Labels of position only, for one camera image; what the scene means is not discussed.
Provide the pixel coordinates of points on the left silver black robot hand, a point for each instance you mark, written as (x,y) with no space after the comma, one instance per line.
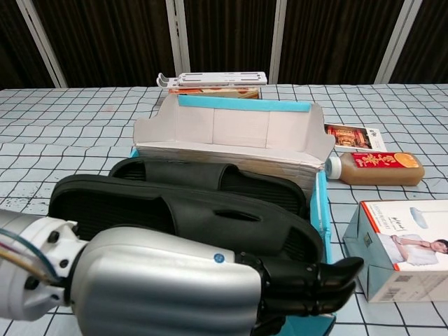
(168,290)

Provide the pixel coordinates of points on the black rubber slipper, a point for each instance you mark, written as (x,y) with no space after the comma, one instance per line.
(196,217)
(266,189)

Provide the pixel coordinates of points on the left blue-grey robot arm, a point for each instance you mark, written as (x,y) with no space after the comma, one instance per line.
(28,245)

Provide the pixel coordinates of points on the light blue cardboard shoe box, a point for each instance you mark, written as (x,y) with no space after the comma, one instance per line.
(241,126)

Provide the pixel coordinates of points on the orange box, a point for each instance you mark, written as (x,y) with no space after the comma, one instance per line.
(213,91)

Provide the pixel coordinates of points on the white desk lamp product box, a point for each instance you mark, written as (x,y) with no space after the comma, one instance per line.
(413,245)

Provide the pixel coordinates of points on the blue checkered tablecloth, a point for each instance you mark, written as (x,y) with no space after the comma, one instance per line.
(70,115)

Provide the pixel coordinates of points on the white folding laptop stand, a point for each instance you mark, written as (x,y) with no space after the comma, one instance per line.
(217,78)

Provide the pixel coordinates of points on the temple photo postcard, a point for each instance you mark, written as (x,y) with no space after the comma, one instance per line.
(353,136)

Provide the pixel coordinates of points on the brown juice bottle red label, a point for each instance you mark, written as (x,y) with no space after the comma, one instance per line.
(378,171)

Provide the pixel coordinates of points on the white metal frame post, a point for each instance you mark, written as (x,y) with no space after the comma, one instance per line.
(42,42)
(397,45)
(281,42)
(178,42)

